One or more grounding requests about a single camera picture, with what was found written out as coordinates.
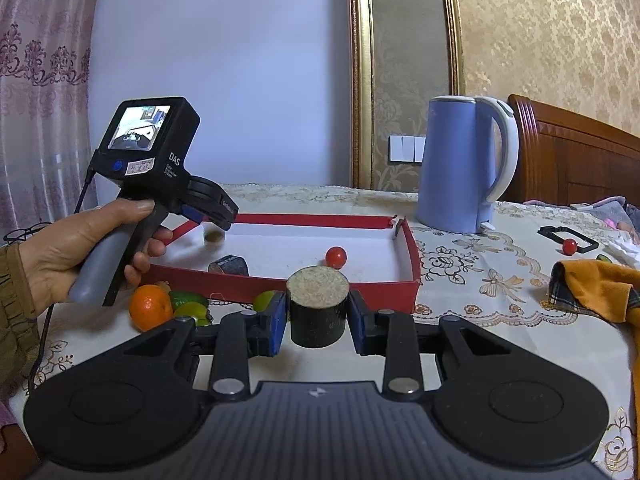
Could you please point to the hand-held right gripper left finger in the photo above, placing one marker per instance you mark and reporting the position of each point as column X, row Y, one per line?
column 276, row 322

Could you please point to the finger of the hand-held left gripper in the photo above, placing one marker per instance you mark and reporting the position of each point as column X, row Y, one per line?
column 222, row 210
column 192, row 214

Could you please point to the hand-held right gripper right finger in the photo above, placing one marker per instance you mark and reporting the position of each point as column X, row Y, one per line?
column 356, row 322

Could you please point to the green round fruit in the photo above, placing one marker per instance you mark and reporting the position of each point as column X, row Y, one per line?
column 264, row 301
column 192, row 319
column 187, row 300

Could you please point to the red shallow box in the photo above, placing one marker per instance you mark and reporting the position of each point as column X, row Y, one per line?
column 380, row 292

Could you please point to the thick dark sugarcane piece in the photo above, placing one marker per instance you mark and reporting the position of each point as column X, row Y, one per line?
column 317, row 320

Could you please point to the cherry tomato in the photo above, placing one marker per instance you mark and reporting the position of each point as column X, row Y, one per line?
column 336, row 256
column 569, row 246

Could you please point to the orange tangerine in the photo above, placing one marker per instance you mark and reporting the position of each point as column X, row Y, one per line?
column 150, row 308

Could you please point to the person's left forearm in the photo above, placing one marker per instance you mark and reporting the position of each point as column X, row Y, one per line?
column 15, row 310

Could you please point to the person's left hand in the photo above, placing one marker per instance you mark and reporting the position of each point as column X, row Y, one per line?
column 60, row 255

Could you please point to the small brown fruit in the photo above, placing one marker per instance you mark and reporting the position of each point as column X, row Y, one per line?
column 213, row 236

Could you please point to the small dark sugarcane piece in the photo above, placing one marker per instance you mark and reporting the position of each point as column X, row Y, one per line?
column 229, row 265

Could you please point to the pink floral curtain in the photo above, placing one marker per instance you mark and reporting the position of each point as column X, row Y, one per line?
column 45, row 85

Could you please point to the black eyeglasses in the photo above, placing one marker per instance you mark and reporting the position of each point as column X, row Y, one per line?
column 10, row 236

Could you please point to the blue electric kettle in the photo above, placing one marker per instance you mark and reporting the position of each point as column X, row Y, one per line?
column 450, row 170

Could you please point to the plaid cloth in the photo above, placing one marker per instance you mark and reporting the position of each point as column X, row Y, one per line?
column 557, row 290

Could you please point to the orange cloth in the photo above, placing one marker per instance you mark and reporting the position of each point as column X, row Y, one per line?
column 600, row 285

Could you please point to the small white device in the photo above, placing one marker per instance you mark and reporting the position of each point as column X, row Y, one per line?
column 581, row 206

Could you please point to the wooden headboard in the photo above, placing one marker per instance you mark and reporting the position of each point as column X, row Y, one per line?
column 575, row 160

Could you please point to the white tissue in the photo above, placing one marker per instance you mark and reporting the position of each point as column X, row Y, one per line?
column 622, row 251

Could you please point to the pink grey bedding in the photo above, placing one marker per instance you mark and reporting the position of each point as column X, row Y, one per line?
column 607, row 207

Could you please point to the white wall switch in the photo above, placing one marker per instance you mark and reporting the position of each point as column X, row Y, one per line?
column 406, row 148

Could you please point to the gold wall moulding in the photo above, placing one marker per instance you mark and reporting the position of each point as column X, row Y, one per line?
column 360, row 85

